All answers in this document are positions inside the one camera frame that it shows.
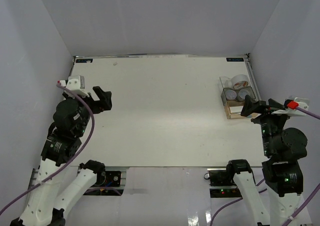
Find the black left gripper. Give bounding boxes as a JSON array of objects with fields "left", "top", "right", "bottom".
[{"left": 63, "top": 85, "right": 112, "bottom": 136}]

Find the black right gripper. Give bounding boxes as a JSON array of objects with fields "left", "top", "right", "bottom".
[{"left": 240, "top": 94, "right": 294, "bottom": 156}]

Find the clear cup of paperclips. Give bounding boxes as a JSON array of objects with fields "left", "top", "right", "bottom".
[{"left": 224, "top": 89, "right": 237, "bottom": 101}]

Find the large clear tape roll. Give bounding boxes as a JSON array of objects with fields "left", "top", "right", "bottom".
[{"left": 231, "top": 74, "right": 250, "bottom": 90}]

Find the small clear tape roll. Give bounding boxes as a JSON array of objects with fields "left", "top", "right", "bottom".
[{"left": 224, "top": 79, "right": 233, "bottom": 88}]

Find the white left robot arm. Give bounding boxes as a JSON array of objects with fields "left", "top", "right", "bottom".
[{"left": 11, "top": 86, "right": 112, "bottom": 225}]

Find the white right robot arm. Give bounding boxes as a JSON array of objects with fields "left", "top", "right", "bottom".
[{"left": 225, "top": 95, "right": 310, "bottom": 225}]

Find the clear tiered desk organizer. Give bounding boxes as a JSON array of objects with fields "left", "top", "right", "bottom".
[{"left": 218, "top": 74, "right": 257, "bottom": 119}]

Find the blue label sticker right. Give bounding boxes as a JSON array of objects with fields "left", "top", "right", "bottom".
[{"left": 226, "top": 58, "right": 244, "bottom": 62}]

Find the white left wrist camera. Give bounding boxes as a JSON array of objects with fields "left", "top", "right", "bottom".
[{"left": 57, "top": 75, "right": 89, "bottom": 97}]

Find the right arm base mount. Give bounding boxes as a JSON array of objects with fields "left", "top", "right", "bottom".
[{"left": 203, "top": 167, "right": 242, "bottom": 198}]

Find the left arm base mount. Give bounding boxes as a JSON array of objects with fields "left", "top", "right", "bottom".
[{"left": 84, "top": 170, "right": 123, "bottom": 196}]

